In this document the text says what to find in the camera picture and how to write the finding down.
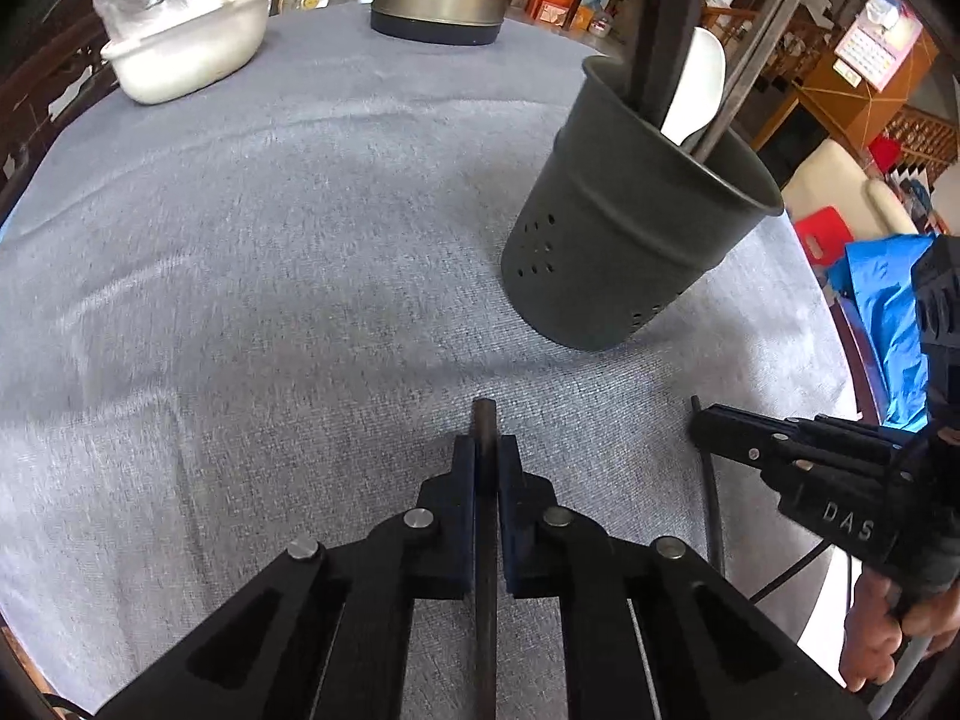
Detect black cable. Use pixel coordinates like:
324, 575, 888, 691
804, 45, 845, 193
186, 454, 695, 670
748, 538, 835, 605

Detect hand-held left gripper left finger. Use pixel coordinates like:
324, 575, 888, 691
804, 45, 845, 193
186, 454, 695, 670
97, 433, 476, 720

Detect orange boxes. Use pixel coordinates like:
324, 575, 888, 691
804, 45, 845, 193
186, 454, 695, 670
523, 0, 595, 29

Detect grey tablecloth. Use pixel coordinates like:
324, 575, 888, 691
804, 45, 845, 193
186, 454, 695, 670
0, 0, 863, 720

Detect cream white chair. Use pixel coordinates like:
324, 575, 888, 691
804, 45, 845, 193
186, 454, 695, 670
780, 137, 920, 242

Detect wall calendar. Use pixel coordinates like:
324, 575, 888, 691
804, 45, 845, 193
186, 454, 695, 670
832, 0, 925, 92

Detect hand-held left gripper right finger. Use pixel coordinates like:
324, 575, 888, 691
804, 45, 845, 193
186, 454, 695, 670
499, 433, 871, 720

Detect red bag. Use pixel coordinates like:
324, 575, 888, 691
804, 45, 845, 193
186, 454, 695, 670
793, 205, 857, 265

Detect blue plastic bag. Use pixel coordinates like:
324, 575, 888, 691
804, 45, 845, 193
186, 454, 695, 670
846, 232, 940, 432

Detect dark grey utensil holder cup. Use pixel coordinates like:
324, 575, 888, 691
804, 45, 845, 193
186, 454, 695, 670
501, 55, 785, 353

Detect person's right hand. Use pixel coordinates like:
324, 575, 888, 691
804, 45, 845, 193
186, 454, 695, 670
838, 568, 960, 693

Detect dark wooden chair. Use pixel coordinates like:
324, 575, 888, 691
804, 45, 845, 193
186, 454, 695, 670
0, 19, 115, 200

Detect white bowl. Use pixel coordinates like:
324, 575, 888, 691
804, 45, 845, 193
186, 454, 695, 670
100, 0, 283, 106

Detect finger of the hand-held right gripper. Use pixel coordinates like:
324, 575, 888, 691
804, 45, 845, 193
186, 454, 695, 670
688, 402, 929, 472

